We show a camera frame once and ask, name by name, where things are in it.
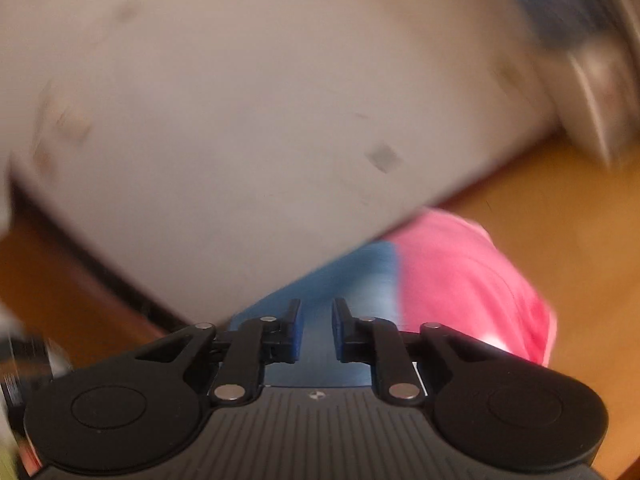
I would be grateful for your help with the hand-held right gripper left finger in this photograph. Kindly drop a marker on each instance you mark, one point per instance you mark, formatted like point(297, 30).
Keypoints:
point(295, 332)

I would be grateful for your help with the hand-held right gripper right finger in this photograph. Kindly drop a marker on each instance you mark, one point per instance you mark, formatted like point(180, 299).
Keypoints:
point(340, 332)

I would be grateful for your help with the blue denim jeans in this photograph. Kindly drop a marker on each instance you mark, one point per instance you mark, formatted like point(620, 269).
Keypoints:
point(350, 275)

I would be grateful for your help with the pink floral blanket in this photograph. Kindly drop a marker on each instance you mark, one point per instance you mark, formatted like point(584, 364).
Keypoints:
point(460, 275)

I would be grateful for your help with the white water dispenser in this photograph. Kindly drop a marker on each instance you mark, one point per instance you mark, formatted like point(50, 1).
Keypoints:
point(605, 100)

